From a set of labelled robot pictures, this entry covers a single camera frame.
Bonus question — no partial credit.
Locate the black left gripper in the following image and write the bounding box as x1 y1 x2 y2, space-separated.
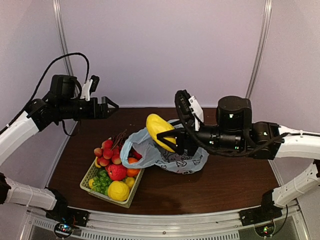
57 96 119 119

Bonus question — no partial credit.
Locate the light blue plastic bag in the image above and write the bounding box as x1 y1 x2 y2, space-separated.
120 127 209 174

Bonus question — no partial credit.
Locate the red lychee bunch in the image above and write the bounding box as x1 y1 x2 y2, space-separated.
93 130 127 169

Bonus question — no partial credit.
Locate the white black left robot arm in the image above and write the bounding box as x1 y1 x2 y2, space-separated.
0 75 119 222

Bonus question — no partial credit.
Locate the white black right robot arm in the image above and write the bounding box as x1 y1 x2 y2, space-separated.
147 91 320 221

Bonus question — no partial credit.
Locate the pink red round fruit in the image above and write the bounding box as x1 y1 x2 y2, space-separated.
132 150 143 160

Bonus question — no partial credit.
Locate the orange fruit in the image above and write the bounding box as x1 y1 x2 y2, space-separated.
126 157 141 177

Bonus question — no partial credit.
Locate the long yellow fruit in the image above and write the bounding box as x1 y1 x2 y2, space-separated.
94 157 102 169

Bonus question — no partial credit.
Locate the small yellow lemon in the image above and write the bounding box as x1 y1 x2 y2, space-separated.
125 177 136 190

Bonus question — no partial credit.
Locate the beige perforated plastic basket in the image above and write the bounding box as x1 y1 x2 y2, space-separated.
80 160 145 209

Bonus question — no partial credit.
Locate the red apple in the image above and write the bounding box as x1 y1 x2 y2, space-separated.
106 164 127 181

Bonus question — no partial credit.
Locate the green grape bunch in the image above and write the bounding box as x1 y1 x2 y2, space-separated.
89 176 112 196

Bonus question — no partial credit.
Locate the large yellow lemon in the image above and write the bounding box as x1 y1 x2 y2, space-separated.
107 181 130 202

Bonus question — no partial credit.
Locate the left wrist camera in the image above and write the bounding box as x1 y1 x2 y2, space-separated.
80 75 100 102

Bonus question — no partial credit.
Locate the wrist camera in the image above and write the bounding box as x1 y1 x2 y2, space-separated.
80 75 100 102
178 90 204 131

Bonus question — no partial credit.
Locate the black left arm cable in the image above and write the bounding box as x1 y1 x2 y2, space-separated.
0 52 91 136

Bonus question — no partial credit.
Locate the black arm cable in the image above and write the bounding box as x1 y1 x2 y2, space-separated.
0 52 91 136
174 89 288 156

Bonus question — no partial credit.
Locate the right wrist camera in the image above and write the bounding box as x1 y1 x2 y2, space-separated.
178 90 204 131

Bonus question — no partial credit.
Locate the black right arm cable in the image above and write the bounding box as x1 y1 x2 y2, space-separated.
174 89 288 156

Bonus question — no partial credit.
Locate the front aluminium rail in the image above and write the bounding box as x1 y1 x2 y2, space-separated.
24 207 308 240

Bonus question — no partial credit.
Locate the left aluminium frame post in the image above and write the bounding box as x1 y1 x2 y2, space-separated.
52 0 84 111

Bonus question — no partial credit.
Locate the aluminium frame post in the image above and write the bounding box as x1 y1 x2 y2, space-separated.
245 0 273 99
52 0 84 111

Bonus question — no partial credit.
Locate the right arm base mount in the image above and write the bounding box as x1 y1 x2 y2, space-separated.
239 190 283 239

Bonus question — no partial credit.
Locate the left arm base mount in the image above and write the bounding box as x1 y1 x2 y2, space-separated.
44 188 89 240

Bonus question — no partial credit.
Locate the right aluminium frame post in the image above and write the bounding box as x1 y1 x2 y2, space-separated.
245 0 273 99

